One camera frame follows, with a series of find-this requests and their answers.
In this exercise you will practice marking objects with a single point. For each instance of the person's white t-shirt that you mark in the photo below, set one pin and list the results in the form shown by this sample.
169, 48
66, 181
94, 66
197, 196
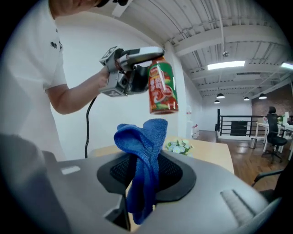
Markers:
27, 68

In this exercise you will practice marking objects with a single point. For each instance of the blue cloth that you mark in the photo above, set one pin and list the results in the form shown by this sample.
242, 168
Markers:
146, 146

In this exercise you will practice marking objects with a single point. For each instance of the metal trash bin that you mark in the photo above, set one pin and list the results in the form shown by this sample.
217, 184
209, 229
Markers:
253, 143

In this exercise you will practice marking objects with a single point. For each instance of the black office chair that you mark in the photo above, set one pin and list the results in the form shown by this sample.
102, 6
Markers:
274, 137

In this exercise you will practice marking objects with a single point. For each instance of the long ceiling light panel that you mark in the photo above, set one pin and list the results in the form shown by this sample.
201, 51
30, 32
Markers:
226, 65
287, 65

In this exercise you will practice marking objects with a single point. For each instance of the white desk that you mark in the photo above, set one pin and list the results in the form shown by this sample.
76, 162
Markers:
263, 125

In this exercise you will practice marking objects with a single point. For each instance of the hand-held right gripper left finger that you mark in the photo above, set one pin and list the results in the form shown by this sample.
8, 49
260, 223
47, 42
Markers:
87, 189

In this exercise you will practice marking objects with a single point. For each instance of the white flower bouquet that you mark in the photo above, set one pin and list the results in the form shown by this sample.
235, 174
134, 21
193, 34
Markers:
179, 147

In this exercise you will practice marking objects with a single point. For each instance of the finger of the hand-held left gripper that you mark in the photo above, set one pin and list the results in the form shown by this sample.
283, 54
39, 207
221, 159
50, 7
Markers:
146, 53
140, 80

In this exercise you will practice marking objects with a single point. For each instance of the black pendant lamp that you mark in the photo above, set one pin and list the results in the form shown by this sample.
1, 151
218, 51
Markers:
220, 96
246, 98
262, 96
216, 102

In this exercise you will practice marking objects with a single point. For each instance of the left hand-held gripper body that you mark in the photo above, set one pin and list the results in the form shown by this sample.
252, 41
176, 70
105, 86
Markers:
113, 80

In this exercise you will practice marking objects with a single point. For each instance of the black cabinet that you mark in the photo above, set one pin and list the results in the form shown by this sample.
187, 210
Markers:
239, 128

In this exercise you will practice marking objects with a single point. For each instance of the black metal railing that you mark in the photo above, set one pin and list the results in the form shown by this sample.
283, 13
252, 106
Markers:
226, 118

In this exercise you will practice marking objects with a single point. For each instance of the red and green labelled bottle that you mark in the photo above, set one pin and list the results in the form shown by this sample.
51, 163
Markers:
163, 89

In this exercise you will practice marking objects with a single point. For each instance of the black chair armrest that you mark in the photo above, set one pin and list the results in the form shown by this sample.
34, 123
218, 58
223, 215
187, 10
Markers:
281, 182

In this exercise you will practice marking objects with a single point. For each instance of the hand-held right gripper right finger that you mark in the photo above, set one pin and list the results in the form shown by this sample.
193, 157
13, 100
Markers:
201, 205

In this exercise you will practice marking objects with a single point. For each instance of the wooden table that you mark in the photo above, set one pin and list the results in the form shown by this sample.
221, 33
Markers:
210, 153

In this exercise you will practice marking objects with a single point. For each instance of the person's left forearm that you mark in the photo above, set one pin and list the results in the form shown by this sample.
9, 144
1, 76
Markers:
73, 98

